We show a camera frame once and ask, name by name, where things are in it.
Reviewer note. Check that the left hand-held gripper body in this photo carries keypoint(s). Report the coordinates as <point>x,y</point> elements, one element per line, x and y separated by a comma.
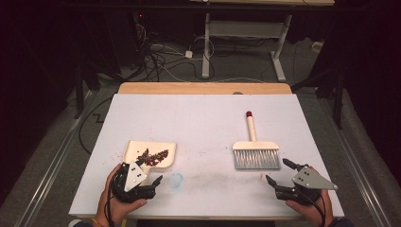
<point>134,179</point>

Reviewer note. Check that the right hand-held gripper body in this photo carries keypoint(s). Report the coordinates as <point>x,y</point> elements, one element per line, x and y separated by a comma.
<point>307,181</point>

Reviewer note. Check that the cream plastic dustpan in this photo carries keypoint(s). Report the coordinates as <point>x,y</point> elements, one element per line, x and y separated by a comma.
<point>138,148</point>

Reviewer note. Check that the pile of red beans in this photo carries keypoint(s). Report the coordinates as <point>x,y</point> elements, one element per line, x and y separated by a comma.
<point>154,157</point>

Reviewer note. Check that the cream brush with red cap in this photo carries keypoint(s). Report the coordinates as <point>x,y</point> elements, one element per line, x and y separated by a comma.
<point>252,148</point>

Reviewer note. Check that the person's right hand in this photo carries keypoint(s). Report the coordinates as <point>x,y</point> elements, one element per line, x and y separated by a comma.
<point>315,213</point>

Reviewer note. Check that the person's left hand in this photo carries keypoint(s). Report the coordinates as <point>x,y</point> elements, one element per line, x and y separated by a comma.
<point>110,208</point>

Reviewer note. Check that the white table cover board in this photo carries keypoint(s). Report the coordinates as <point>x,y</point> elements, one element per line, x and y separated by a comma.
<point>205,126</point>

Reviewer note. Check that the black metal stand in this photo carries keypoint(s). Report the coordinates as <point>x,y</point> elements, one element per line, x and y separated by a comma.
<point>338,104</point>
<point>78,94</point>

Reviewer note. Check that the wooden table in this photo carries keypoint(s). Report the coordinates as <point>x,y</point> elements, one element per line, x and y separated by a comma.
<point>205,88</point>

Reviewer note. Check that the white power adapter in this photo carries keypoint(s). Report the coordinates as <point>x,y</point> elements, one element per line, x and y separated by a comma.
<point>188,54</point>

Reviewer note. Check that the metal floor rail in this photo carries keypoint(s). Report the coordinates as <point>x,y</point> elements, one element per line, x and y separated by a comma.
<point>356,157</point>
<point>56,157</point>

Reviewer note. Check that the white frame desk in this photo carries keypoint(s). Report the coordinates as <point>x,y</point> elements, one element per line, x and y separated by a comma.
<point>246,29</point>

